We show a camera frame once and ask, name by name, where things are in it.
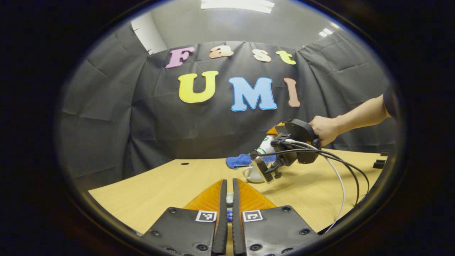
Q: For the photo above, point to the long ceiling light panel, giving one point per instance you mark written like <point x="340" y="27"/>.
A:
<point x="238" y="5"/>

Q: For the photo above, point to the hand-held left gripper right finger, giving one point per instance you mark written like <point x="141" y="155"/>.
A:
<point x="236" y="224"/>

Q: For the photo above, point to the white teacup lid blue print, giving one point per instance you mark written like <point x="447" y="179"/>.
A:
<point x="230" y="198"/>

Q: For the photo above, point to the small ceiling light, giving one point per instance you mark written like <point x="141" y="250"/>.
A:
<point x="326" y="32"/>

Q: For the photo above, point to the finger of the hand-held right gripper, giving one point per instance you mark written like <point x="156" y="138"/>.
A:
<point x="276" y="129"/>

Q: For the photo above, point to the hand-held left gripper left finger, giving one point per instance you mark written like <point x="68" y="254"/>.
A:
<point x="223" y="220"/>

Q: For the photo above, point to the white water bottle green label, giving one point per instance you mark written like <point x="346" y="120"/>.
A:
<point x="266" y="145"/>

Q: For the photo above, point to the black backdrop cloth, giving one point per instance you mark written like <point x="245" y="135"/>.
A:
<point x="124" y="124"/>

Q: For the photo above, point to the white ceramic teacup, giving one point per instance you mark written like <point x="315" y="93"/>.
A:
<point x="252" y="175"/>

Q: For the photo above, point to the blue towel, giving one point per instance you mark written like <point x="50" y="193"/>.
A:
<point x="238" y="160"/>

